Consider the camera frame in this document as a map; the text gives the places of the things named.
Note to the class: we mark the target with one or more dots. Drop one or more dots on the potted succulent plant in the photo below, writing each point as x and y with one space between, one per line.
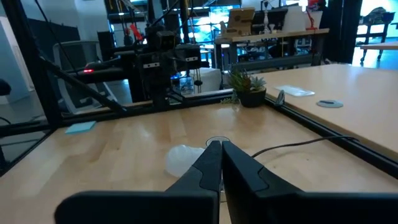
252 96

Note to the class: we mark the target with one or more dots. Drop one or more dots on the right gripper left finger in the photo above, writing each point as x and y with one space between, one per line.
140 208

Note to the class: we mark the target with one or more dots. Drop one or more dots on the cardboard box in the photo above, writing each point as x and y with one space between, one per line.
241 21

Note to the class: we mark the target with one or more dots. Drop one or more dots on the white light bulb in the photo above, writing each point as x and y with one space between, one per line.
182 160

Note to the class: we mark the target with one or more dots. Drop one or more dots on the beige desk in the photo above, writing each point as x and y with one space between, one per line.
357 87

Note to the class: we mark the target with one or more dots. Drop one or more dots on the blue sticky note pad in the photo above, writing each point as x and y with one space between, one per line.
81 127

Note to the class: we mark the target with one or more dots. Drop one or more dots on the wooden desk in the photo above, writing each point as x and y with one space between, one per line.
273 35

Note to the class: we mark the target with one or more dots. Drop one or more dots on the red tag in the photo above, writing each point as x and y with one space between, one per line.
136 31

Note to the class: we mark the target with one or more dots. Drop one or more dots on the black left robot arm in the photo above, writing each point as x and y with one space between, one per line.
109 73

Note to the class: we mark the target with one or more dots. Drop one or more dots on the white storage box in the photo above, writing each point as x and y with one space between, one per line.
205 79

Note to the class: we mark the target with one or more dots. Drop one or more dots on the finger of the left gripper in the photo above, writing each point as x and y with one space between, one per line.
157 88
165 88

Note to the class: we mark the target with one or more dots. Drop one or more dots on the red desk lamp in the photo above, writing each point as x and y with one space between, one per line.
311 15

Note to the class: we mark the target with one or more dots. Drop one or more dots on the metal frame clamp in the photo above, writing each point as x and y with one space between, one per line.
280 99

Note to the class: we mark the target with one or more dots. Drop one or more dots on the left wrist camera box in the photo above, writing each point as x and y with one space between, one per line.
164 39

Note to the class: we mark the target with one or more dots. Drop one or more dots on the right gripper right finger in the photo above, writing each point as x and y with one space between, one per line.
295 208

